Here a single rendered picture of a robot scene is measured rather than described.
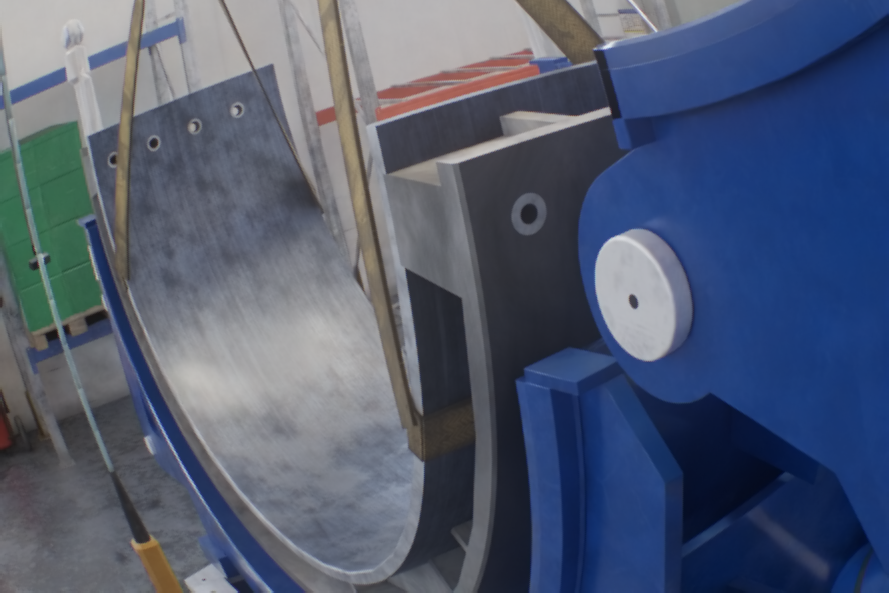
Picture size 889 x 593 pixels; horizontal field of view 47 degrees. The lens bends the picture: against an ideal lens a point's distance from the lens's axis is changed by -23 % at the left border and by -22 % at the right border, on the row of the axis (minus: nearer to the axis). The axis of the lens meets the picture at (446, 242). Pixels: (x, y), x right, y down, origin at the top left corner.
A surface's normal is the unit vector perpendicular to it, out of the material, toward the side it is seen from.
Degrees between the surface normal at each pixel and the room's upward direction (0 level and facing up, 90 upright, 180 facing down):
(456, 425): 115
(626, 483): 90
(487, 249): 97
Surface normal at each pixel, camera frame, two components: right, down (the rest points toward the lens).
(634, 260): -0.83, 0.32
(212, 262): 0.35, -0.32
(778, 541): 0.54, 0.27
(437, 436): 0.54, 0.48
